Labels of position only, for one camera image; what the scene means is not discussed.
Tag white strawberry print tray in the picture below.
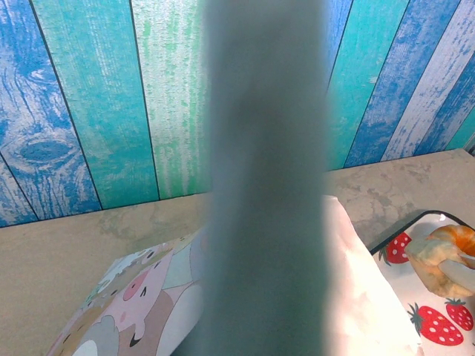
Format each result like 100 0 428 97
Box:
369 209 475 356

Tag white plastic bag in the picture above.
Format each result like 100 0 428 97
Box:
46 0 424 356

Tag round ridged orange fake bread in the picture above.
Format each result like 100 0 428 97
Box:
404 224 475 297

